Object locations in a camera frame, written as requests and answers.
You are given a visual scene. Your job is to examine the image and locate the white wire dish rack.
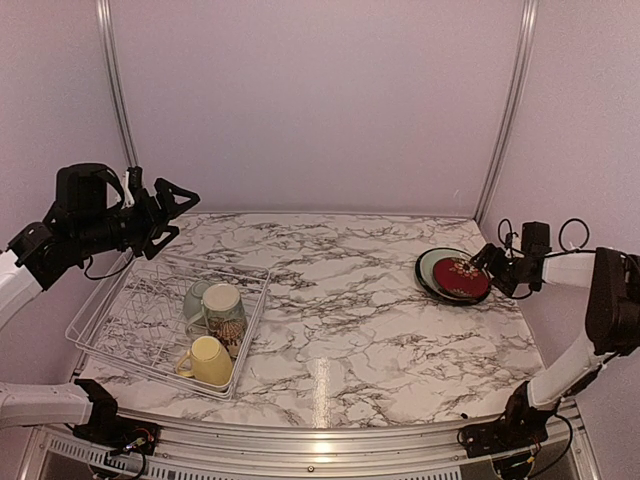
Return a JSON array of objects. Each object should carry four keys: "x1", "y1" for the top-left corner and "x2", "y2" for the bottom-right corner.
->
[{"x1": 65, "y1": 254, "x2": 271, "y2": 400}]

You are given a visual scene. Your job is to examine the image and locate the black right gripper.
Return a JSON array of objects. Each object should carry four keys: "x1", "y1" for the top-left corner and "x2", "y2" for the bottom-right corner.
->
[{"x1": 469, "y1": 243, "x2": 530, "y2": 296}]

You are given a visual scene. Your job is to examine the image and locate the aluminium corner post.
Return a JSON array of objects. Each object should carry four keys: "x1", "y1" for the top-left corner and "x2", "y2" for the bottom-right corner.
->
[
  {"x1": 95, "y1": 0, "x2": 141, "y2": 167},
  {"x1": 473, "y1": 0, "x2": 540, "y2": 225}
]

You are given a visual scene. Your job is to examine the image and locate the aluminium right corner post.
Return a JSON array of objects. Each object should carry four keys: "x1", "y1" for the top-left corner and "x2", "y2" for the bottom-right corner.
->
[{"x1": 473, "y1": 0, "x2": 540, "y2": 225}]

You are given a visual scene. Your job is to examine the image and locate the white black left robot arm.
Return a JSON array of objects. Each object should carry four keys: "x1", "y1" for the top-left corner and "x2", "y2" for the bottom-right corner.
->
[{"x1": 1, "y1": 163, "x2": 200, "y2": 445}]

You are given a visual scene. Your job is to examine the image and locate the yellow mug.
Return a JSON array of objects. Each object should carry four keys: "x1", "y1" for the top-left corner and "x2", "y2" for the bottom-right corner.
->
[{"x1": 175, "y1": 336, "x2": 233, "y2": 387}]

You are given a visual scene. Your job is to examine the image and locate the pale green floral plate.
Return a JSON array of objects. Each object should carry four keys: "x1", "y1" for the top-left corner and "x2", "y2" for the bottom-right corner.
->
[{"x1": 414, "y1": 247, "x2": 491, "y2": 306}]

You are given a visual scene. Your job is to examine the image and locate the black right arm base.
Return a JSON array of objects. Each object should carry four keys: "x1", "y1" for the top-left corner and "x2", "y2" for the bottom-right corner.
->
[{"x1": 457, "y1": 414, "x2": 549, "y2": 458}]

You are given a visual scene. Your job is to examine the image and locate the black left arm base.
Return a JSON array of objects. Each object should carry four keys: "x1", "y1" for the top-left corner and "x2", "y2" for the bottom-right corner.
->
[{"x1": 72, "y1": 415, "x2": 160, "y2": 456}]

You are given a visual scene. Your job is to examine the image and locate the pale green butterfly cup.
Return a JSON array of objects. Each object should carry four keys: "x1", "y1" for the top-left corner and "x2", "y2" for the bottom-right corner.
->
[{"x1": 182, "y1": 280, "x2": 211, "y2": 320}]

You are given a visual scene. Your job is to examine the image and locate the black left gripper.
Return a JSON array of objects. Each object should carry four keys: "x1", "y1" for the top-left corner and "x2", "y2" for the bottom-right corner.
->
[{"x1": 73, "y1": 176, "x2": 199, "y2": 260}]

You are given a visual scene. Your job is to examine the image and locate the aluminium front rail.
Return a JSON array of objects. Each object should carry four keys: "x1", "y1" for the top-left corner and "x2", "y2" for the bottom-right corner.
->
[{"x1": 18, "y1": 402, "x2": 601, "y2": 479}]

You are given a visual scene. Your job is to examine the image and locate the red floral plate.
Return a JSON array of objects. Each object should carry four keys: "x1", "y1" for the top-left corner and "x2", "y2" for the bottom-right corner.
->
[{"x1": 432, "y1": 257, "x2": 490, "y2": 299}]

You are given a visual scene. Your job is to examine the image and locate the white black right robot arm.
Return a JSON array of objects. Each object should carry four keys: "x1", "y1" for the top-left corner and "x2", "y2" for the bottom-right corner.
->
[{"x1": 470, "y1": 220, "x2": 639, "y2": 448}]

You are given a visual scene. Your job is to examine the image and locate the floral tall mug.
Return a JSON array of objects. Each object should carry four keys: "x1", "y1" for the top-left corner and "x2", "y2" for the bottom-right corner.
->
[{"x1": 185, "y1": 283, "x2": 248, "y2": 359}]

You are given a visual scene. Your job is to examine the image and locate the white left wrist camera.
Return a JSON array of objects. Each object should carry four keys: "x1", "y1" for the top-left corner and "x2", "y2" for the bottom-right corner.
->
[{"x1": 121, "y1": 166, "x2": 143, "y2": 208}]

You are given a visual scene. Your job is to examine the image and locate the aluminium left corner post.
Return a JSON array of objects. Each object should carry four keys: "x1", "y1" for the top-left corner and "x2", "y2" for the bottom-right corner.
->
[{"x1": 95, "y1": 0, "x2": 141, "y2": 167}]

